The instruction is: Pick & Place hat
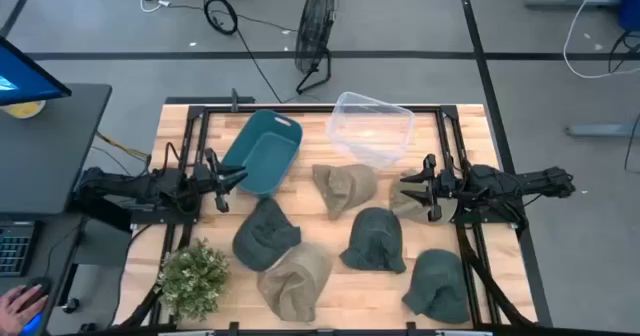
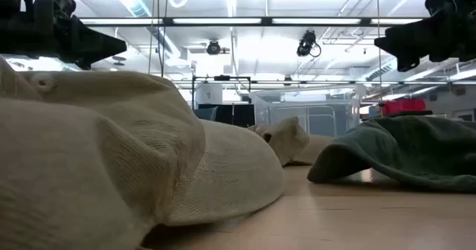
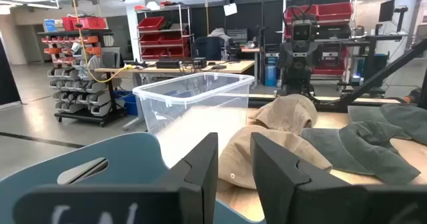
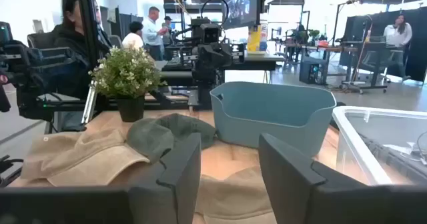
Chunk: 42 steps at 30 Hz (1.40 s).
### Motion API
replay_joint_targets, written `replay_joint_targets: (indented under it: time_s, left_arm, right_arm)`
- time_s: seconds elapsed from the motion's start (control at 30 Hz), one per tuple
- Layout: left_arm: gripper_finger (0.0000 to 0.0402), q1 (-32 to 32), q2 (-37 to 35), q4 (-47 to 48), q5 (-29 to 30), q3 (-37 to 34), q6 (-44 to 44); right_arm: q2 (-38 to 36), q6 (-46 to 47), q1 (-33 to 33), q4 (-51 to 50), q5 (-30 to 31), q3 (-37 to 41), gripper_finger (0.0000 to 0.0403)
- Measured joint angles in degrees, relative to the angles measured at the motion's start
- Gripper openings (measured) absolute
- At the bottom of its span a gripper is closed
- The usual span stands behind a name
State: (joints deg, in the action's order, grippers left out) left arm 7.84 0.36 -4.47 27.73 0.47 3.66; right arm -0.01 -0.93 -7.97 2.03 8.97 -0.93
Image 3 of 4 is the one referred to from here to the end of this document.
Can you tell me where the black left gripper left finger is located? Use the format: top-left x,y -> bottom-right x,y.
13,132 -> 220,224

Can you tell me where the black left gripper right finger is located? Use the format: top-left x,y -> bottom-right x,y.
250,132 -> 427,224

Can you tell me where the blue barrel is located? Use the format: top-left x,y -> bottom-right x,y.
264,63 -> 278,87

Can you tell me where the red storage bin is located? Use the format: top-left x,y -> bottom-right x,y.
316,2 -> 354,22
284,4 -> 318,25
61,16 -> 108,31

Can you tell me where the clear plastic bin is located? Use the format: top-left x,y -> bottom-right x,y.
132,72 -> 256,168

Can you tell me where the wooden desk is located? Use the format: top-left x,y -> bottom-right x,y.
95,59 -> 256,131

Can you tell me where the teal plastic basket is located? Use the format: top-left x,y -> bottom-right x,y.
0,132 -> 264,224

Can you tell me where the white paper sheet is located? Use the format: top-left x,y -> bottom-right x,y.
223,3 -> 238,17

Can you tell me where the person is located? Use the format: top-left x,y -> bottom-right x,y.
207,27 -> 233,47

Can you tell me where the dark office chair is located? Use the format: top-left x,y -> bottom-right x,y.
193,36 -> 231,61

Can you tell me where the black monitor on stand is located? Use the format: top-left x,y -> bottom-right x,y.
378,0 -> 396,23

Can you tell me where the blue storage tub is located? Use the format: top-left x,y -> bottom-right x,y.
113,90 -> 139,117

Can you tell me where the black electronics box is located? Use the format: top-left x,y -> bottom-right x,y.
155,59 -> 181,69

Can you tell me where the rolling rack with grey bins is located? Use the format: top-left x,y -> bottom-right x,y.
37,29 -> 127,128

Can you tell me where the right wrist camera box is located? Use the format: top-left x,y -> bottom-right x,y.
291,19 -> 318,42

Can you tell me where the black right arm cable loop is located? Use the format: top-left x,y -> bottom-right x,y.
283,0 -> 315,21

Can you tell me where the wire shelf with red bins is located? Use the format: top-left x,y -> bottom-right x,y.
134,3 -> 194,62

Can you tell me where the yellow cable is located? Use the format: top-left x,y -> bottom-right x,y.
69,0 -> 134,84

